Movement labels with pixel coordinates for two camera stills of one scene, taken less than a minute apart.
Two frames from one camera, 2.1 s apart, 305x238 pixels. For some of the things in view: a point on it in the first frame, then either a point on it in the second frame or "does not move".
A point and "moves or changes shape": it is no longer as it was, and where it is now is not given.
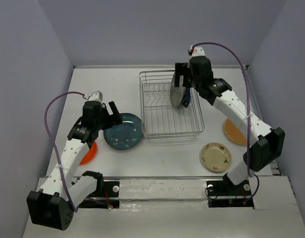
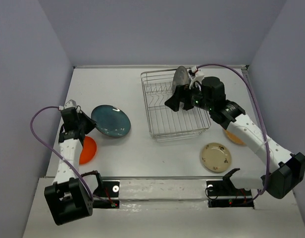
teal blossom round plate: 126,135 moves or changes shape
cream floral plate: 216,157 does not move
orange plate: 90,154 does not move
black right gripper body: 193,81 -> 199,101
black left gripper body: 105,120 -> 79,123
